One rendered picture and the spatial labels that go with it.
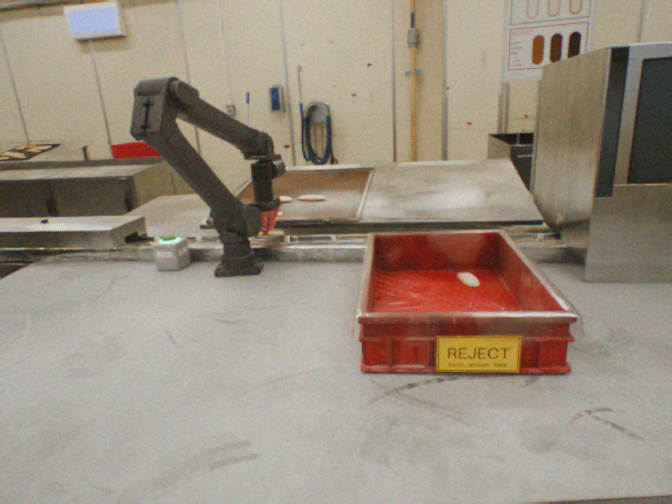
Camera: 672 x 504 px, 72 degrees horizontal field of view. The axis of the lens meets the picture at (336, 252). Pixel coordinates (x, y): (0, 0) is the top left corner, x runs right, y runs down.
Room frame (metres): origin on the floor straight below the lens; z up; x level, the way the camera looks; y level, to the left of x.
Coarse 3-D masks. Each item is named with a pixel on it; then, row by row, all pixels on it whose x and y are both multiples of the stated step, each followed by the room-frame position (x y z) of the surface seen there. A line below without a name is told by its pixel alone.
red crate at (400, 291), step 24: (384, 288) 0.97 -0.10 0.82; (408, 288) 0.96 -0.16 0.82; (432, 288) 0.95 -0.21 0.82; (456, 288) 0.94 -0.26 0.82; (480, 288) 0.93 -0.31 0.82; (504, 288) 0.93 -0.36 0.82; (384, 360) 0.63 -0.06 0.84; (408, 360) 0.63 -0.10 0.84; (432, 360) 0.62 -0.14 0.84; (528, 360) 0.60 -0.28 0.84; (552, 360) 0.60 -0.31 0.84
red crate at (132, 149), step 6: (120, 144) 4.78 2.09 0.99; (126, 144) 4.60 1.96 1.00; (132, 144) 4.59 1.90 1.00; (138, 144) 4.58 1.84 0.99; (144, 144) 4.57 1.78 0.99; (114, 150) 4.62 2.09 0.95; (120, 150) 4.61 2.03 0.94; (126, 150) 4.60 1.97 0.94; (132, 150) 4.59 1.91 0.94; (138, 150) 4.59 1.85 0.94; (144, 150) 4.58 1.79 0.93; (150, 150) 4.57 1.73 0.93; (114, 156) 4.62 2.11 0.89; (120, 156) 4.61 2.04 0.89; (126, 156) 4.60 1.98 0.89; (132, 156) 4.60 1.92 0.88; (138, 156) 4.59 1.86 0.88; (144, 156) 4.58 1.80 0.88; (150, 156) 4.57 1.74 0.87
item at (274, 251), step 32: (0, 256) 1.40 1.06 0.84; (32, 256) 1.38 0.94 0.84; (64, 256) 1.35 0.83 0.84; (96, 256) 1.33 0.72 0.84; (128, 256) 1.31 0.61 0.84; (256, 256) 1.23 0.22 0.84; (288, 256) 1.21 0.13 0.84; (320, 256) 1.19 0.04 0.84; (352, 256) 1.18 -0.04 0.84; (544, 256) 1.08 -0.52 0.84; (576, 256) 1.07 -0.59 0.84
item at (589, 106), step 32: (576, 64) 1.13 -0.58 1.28; (608, 64) 0.94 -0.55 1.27; (640, 64) 0.93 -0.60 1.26; (544, 96) 1.41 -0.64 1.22; (576, 96) 1.11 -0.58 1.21; (608, 96) 1.41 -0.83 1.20; (544, 128) 1.38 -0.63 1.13; (576, 128) 1.09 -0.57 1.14; (608, 128) 1.41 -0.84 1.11; (544, 160) 1.35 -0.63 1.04; (576, 160) 1.07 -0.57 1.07; (608, 160) 1.41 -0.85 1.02; (544, 192) 1.33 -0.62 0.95; (576, 192) 1.05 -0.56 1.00; (608, 192) 1.26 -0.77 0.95; (640, 192) 0.92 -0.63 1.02; (576, 224) 1.02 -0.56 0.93; (608, 224) 0.93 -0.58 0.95; (640, 224) 0.92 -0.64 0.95; (608, 256) 0.93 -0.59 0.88; (640, 256) 0.92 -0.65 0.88
